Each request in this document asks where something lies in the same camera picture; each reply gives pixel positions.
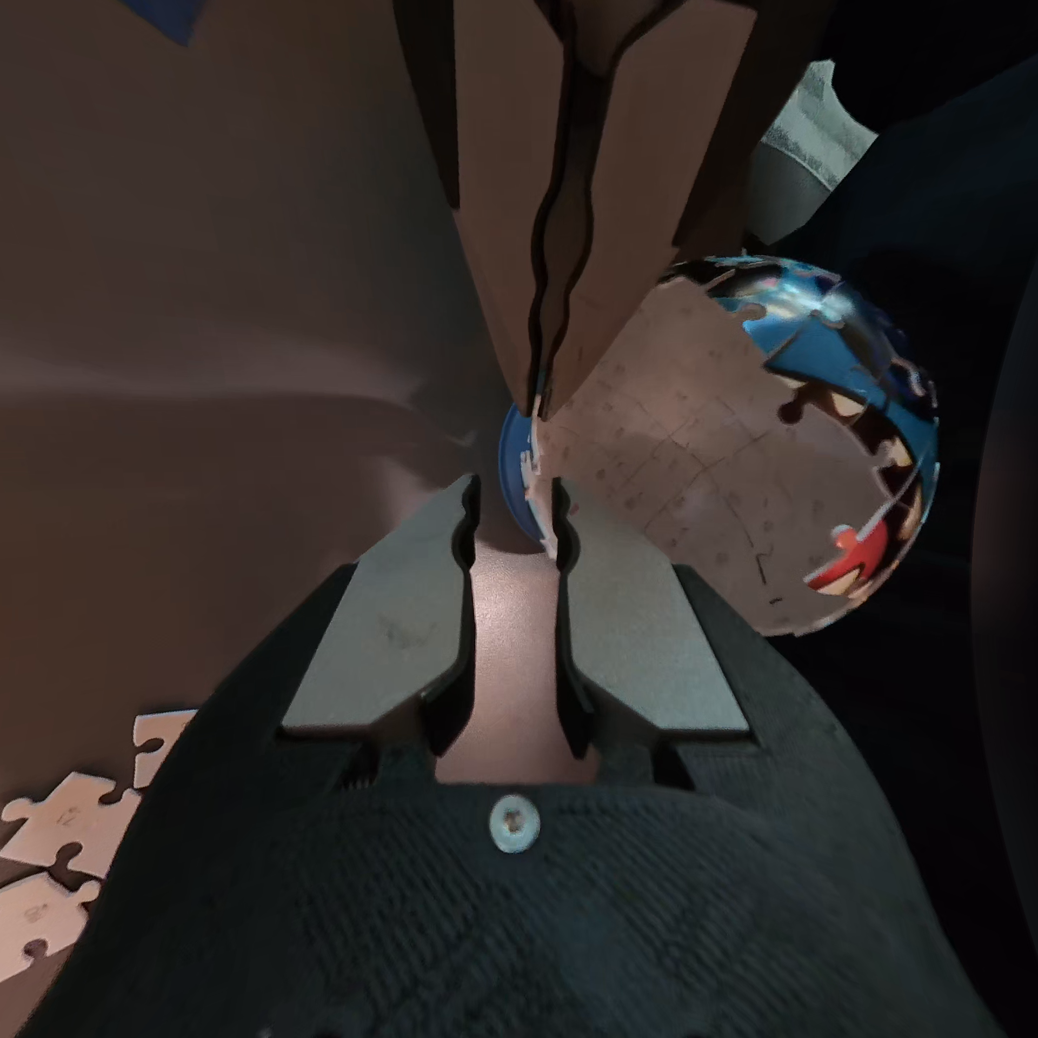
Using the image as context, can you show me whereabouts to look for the blue white puzzle ball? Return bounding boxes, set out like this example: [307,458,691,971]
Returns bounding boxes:
[519,255,942,637]

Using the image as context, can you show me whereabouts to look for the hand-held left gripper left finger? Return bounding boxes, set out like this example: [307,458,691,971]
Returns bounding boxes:
[280,474,481,759]

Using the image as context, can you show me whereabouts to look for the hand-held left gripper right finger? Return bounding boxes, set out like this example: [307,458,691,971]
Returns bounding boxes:
[551,477,751,761]

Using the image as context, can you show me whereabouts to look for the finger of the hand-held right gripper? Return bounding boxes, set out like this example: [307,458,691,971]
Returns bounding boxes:
[539,0,761,423]
[454,0,577,418]

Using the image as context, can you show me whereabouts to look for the white puzzle pieces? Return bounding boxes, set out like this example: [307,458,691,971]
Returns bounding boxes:
[0,709,201,982]

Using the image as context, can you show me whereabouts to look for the blue plastic ball stand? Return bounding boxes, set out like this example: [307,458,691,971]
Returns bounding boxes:
[497,401,561,559]

